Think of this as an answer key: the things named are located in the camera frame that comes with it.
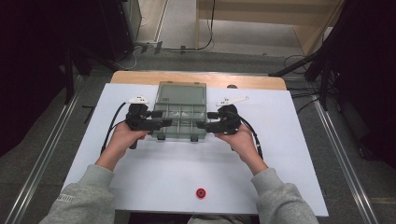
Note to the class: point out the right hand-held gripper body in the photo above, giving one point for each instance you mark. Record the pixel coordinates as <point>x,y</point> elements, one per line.
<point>225,121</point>

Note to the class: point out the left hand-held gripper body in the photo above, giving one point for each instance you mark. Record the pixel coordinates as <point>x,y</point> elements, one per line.
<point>140,119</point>

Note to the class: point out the clear plastic compartment box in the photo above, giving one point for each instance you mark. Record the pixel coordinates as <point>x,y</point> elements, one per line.
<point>180,109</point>

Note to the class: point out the person's left hand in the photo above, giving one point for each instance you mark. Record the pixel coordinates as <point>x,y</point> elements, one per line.
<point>124,140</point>

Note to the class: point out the person's right hand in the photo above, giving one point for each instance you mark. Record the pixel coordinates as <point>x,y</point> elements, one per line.
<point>241,144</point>

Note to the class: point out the wooden table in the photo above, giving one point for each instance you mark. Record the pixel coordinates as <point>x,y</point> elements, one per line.
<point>249,81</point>

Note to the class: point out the white table board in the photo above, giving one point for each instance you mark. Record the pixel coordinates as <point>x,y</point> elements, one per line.
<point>280,140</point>

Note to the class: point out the black metal stand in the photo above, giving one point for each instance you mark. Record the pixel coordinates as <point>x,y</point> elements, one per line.
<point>292,65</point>
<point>68,77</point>

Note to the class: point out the dark cabinet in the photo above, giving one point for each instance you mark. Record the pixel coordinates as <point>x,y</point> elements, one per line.
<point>121,28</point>

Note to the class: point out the light wooden furniture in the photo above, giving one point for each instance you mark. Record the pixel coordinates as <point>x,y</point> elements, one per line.
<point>264,12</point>

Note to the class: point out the dark curtain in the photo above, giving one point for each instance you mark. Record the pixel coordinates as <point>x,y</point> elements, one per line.
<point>31,62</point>
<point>367,77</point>

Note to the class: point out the aluminium floor rail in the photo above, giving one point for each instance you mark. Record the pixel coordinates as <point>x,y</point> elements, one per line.
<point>342,161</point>
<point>40,161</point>

